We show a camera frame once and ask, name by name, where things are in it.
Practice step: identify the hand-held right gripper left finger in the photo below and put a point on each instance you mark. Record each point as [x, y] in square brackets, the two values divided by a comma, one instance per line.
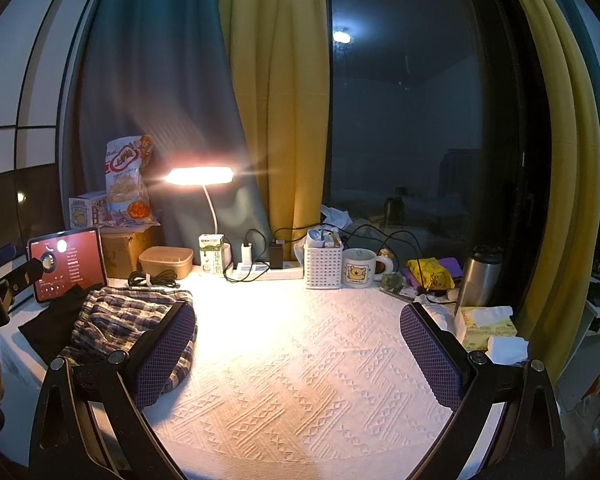
[167, 355]

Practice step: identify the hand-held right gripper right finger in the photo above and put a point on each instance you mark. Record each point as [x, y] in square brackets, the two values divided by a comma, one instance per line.
[430, 360]

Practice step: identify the plaid flannel shirt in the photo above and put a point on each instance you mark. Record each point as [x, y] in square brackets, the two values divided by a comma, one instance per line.
[110, 320]

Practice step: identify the tablet with red screen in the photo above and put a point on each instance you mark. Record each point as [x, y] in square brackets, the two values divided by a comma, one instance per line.
[75, 265]

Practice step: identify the yellow tissue box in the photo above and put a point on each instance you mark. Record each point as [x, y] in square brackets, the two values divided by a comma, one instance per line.
[480, 332]

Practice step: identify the black cloth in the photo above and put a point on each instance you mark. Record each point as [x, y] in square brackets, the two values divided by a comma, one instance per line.
[55, 320]

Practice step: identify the white crumpled tissue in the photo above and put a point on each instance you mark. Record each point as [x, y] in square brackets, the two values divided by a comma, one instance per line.
[507, 349]

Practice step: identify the small cartoon printed box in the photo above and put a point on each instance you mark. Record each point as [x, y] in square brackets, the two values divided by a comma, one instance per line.
[87, 212]

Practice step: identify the small green stone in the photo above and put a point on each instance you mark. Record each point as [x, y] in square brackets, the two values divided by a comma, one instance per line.
[393, 282]

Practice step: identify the yellow printed bag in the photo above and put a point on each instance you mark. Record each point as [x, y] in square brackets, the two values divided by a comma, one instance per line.
[427, 270]

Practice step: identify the brown lidded food container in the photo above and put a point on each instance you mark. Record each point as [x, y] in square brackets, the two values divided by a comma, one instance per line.
[165, 262]

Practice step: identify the steel tumbler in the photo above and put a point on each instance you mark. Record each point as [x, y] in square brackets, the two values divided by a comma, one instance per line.
[477, 280]

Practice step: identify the green and white milk carton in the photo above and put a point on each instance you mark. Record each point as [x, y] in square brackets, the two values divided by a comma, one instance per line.
[211, 260]

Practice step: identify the small gold ball figurine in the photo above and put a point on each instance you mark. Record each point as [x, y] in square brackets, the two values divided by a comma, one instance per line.
[386, 254]

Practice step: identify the white mug with bear print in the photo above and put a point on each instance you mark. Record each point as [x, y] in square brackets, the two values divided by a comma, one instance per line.
[358, 270]

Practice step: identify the white charger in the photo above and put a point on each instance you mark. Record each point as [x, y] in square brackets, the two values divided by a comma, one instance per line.
[246, 255]

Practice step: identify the large snack bag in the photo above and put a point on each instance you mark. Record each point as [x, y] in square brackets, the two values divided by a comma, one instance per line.
[127, 185]

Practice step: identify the white power strip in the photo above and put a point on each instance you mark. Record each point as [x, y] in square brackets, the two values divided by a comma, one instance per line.
[280, 274]

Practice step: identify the white plastic basket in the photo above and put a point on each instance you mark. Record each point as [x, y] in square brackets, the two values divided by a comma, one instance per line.
[322, 267]

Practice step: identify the black power adapter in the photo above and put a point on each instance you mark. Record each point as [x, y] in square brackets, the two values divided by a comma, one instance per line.
[276, 257]

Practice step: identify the white crumpled paper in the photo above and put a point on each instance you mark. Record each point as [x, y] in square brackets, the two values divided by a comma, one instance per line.
[336, 217]

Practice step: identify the white desk lamp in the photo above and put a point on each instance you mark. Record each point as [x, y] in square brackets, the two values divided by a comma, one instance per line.
[200, 174]

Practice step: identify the yellow curtain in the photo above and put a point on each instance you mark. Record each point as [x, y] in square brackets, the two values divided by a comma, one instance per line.
[575, 185]
[280, 85]

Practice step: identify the grey-blue curtain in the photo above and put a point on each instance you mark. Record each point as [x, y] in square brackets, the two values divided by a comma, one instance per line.
[155, 60]

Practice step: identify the dark glass window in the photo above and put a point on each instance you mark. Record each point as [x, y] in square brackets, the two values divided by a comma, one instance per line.
[420, 110]

